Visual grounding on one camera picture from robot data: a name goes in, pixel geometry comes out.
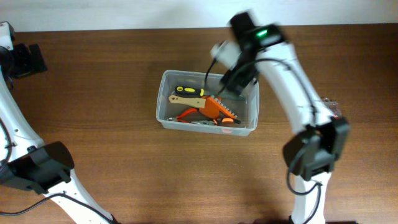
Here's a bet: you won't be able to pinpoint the orange bit holder strip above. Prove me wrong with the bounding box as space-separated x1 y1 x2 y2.
206 95 238 119

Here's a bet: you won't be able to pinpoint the orange scraper wooden handle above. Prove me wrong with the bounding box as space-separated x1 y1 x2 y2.
169 95 220 119

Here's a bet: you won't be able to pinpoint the orange black needle-nose pliers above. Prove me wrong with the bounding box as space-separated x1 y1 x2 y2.
190 118 241 126

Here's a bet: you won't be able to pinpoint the metal file yellow black handle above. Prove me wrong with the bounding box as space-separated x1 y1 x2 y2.
174 85 247 102

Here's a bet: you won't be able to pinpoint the clear plastic storage container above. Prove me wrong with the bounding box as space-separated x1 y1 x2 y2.
156 70 259 136

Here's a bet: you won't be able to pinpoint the small red diagonal cutters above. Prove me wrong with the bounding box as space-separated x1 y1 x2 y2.
167 108 199 123

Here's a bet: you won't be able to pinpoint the clear screwdriver set case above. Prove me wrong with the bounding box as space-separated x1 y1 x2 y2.
322 98 342 119

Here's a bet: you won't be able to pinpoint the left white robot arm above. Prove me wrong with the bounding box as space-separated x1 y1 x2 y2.
1 44 117 223

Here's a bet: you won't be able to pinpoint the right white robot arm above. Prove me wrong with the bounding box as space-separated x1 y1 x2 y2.
211 12 350 223

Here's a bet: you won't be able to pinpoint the right black camera cable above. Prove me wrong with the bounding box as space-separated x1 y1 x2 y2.
203 57 324 224

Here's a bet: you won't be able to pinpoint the black camera cable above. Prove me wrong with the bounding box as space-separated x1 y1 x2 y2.
203 57 324 224
0 118 119 224

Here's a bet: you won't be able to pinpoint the left black camera cable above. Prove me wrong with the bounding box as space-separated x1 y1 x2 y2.
0 118 119 224

